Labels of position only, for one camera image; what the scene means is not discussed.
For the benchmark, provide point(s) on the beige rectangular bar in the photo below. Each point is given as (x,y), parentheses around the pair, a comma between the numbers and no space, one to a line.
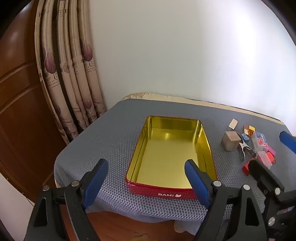
(233,123)

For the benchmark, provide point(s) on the small orange red block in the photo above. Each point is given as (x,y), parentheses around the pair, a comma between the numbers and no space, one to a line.
(271,159)

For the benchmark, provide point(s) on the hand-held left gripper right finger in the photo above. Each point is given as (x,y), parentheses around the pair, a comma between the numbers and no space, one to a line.
(196,183)

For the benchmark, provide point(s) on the red round object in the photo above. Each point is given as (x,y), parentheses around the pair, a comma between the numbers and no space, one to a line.
(245,168)

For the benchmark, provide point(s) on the yellow red striped block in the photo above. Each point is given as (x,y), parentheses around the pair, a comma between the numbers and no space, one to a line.
(251,131)

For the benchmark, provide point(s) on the blue round cap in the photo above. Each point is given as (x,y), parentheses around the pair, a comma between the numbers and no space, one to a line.
(244,137)

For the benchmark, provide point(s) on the red and beige block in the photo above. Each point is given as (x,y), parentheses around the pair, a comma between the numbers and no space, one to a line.
(245,129)

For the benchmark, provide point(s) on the brown cardboard cube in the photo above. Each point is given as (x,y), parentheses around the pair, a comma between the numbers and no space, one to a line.
(231,142)

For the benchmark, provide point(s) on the red tin box gold inside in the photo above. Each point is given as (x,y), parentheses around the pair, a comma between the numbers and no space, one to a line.
(166,148)

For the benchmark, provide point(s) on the grey mesh table mat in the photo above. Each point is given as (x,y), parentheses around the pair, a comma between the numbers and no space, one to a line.
(111,129)

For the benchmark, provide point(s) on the brown wooden door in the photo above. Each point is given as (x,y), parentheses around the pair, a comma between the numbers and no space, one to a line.
(20,104)

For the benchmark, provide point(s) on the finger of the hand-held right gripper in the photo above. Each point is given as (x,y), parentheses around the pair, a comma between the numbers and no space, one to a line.
(286,140)
(263,173)

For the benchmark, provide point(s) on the magenta block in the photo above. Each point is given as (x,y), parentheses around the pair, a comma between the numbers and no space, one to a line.
(271,151)

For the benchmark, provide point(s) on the beige leaf print curtain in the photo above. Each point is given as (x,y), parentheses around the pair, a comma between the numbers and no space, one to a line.
(76,69)

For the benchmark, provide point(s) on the blue red clear plastic box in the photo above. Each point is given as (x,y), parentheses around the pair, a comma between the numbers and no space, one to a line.
(260,140)

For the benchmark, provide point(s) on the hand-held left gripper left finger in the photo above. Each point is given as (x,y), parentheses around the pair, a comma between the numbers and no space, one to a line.
(97,183)

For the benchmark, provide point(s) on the beige tablecloth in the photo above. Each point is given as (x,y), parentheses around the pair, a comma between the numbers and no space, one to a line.
(208,102)

